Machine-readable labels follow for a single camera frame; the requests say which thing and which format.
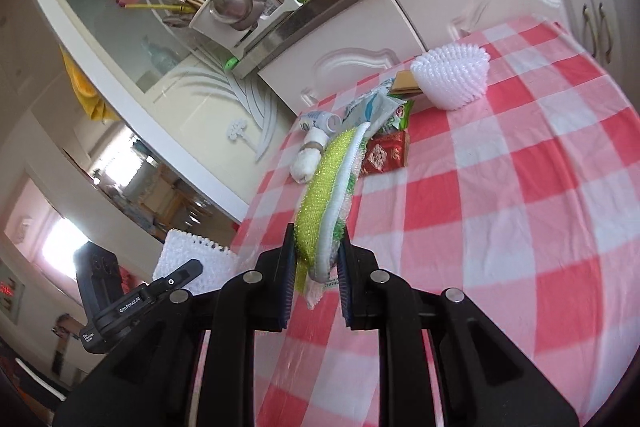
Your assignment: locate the white sliding glass door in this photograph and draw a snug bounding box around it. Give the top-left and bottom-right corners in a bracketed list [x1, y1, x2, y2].
[37, 0, 293, 221]

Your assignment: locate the small white bottle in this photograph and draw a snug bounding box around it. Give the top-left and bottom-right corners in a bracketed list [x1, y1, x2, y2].
[299, 110, 342, 135]

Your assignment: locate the red foil wrapper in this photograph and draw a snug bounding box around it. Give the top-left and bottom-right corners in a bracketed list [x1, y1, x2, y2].
[360, 130, 409, 176]

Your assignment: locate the rolled white tissue bundle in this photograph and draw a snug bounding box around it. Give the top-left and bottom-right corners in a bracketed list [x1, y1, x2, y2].
[290, 127, 330, 184]

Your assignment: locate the green yellow scrub sponge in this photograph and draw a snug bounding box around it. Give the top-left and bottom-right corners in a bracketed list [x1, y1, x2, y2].
[294, 121, 370, 309]

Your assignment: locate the blue green snack wrapper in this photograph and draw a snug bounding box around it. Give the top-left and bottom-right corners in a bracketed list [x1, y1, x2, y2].
[340, 79, 414, 139]

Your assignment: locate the white bristly foam cup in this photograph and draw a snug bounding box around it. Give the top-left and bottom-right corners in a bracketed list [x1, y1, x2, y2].
[409, 42, 490, 112]

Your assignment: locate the white kitchen cabinet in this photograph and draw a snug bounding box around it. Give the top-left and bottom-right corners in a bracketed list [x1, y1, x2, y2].
[258, 0, 639, 113]

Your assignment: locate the steel ladle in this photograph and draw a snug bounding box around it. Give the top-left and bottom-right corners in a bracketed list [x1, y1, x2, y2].
[209, 0, 266, 31]

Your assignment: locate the white foam net sleeve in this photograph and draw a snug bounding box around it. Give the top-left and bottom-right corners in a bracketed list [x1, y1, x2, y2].
[152, 229, 241, 295]

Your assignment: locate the yellow hanging cloth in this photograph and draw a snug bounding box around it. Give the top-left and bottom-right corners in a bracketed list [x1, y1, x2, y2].
[60, 46, 120, 121]

